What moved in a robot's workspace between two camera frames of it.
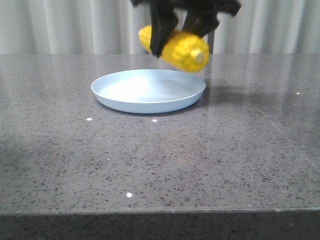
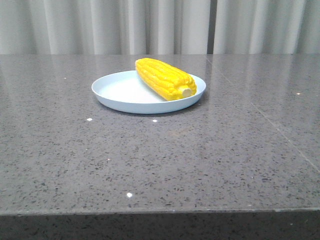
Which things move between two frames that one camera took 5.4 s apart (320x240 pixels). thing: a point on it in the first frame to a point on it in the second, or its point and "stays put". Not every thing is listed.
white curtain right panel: x=270 y=27 stays put
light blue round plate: x=149 y=91 stays put
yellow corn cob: x=183 y=50 to x=171 y=83
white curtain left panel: x=72 y=27 stays put
